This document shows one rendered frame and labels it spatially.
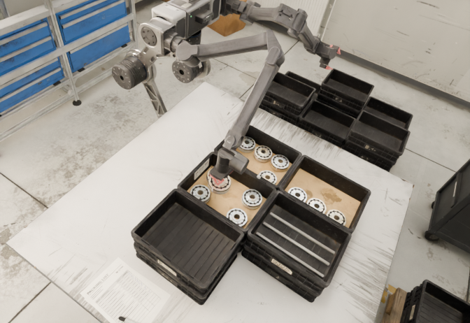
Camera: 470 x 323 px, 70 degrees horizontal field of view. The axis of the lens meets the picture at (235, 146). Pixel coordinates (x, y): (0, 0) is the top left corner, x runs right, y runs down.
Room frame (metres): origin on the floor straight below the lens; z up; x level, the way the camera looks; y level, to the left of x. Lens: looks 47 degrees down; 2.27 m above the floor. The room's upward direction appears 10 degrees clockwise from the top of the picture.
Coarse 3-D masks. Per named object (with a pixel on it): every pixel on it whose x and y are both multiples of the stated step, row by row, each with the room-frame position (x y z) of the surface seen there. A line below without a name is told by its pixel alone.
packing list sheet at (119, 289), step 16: (112, 272) 0.55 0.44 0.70; (128, 272) 0.56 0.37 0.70; (96, 288) 0.47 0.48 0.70; (112, 288) 0.48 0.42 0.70; (128, 288) 0.49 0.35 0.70; (144, 288) 0.50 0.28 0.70; (160, 288) 0.52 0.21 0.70; (96, 304) 0.40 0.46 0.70; (112, 304) 0.42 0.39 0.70; (128, 304) 0.43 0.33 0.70; (144, 304) 0.44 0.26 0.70; (160, 304) 0.45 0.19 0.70; (112, 320) 0.36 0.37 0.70; (144, 320) 0.38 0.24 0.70
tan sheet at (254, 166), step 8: (256, 144) 1.38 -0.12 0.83; (240, 152) 1.29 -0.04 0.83; (272, 152) 1.33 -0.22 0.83; (256, 160) 1.25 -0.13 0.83; (248, 168) 1.18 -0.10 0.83; (256, 168) 1.19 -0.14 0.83; (264, 168) 1.20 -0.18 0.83; (272, 168) 1.21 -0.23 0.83; (288, 168) 1.23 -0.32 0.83; (280, 176) 1.17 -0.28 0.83
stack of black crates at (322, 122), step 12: (312, 108) 2.34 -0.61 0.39; (324, 108) 2.30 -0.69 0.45; (300, 120) 2.10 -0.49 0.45; (312, 120) 2.20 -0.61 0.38; (324, 120) 2.23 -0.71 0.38; (336, 120) 2.25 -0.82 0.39; (348, 120) 2.21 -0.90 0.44; (312, 132) 2.04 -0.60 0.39; (324, 132) 2.01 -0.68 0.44; (336, 132) 2.11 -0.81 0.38; (348, 132) 2.02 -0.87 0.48; (336, 144) 1.96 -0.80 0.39
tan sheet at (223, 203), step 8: (208, 168) 1.13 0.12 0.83; (200, 184) 1.02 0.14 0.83; (232, 184) 1.06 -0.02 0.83; (240, 184) 1.07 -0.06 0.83; (232, 192) 1.01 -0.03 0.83; (240, 192) 1.01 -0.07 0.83; (216, 200) 0.94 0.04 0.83; (224, 200) 0.95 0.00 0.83; (232, 200) 0.96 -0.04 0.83; (240, 200) 0.97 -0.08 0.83; (264, 200) 1.00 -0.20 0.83; (216, 208) 0.89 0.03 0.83; (224, 208) 0.90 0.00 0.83; (232, 208) 0.91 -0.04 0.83; (240, 208) 0.92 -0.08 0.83; (248, 216) 0.88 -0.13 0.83
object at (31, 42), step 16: (16, 32) 2.01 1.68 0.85; (32, 32) 2.10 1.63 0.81; (48, 32) 2.21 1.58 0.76; (0, 48) 1.87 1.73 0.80; (16, 48) 1.96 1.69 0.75; (32, 48) 2.07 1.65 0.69; (48, 48) 2.18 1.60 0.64; (0, 64) 1.83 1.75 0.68; (16, 64) 1.92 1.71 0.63; (48, 64) 2.13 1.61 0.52; (16, 80) 1.87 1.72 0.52; (32, 80) 1.98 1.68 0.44; (48, 80) 2.10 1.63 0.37; (0, 96) 1.74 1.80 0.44; (16, 96) 1.84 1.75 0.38; (0, 112) 1.70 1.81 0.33
